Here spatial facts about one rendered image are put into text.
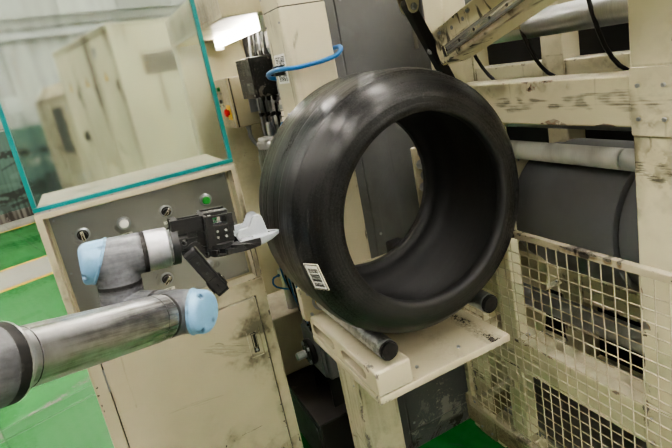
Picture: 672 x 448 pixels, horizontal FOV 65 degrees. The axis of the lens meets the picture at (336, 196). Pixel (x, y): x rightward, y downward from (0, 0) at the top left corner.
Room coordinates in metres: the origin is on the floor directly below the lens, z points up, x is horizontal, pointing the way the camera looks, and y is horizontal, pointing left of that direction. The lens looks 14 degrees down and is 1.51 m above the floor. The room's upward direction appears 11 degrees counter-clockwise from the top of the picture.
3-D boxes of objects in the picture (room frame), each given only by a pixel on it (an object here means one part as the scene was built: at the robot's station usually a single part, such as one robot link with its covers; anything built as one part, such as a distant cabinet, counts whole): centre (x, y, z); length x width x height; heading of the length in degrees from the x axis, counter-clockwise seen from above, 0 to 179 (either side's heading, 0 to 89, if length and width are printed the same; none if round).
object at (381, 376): (1.15, 0.02, 0.83); 0.36 x 0.09 x 0.06; 24
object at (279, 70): (1.43, 0.02, 1.51); 0.19 x 0.19 x 0.06; 24
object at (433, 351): (1.21, -0.11, 0.80); 0.37 x 0.36 x 0.02; 114
